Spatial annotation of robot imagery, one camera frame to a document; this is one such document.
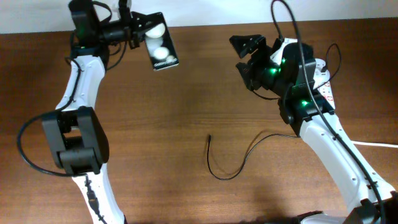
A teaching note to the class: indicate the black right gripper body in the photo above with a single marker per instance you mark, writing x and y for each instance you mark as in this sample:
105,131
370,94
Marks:
265,71

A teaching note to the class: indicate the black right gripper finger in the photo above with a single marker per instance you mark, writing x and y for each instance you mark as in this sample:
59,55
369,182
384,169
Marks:
247,76
247,44

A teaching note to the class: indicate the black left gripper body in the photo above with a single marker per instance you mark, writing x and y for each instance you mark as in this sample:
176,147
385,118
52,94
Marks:
130,27

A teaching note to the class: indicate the black smartphone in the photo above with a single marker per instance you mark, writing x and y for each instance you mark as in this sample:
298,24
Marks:
160,45

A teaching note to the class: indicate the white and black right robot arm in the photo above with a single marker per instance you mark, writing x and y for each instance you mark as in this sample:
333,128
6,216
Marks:
292,72

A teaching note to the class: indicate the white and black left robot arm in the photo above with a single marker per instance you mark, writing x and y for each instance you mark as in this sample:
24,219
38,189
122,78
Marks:
77,141

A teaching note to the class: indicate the white power strip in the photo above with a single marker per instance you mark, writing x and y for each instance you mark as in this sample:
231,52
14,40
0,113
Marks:
322,83

